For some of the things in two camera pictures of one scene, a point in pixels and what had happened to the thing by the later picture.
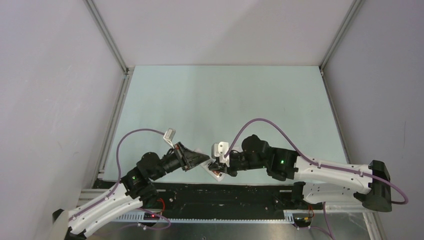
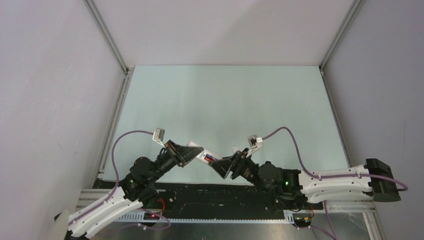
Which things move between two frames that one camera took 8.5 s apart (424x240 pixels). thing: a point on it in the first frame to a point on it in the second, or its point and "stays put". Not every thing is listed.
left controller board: (149, 216) stays put
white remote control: (205, 165) to (201, 157)
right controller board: (300, 222) stays put
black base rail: (225, 196) stays put
